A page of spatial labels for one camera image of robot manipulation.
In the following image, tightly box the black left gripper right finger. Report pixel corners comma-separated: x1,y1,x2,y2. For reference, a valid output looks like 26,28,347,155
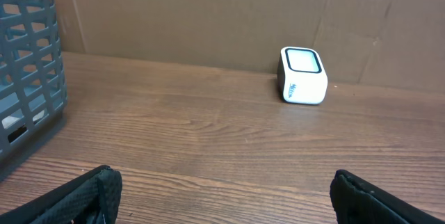
330,170,444,224

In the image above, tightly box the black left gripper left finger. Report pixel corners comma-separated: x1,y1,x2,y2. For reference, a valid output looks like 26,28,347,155
1,165,122,224

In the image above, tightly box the white barcode scanner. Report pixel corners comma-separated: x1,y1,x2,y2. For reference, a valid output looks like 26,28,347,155
277,47,328,105

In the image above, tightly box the dark grey plastic basket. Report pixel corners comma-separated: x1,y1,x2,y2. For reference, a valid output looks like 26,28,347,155
1,0,67,163

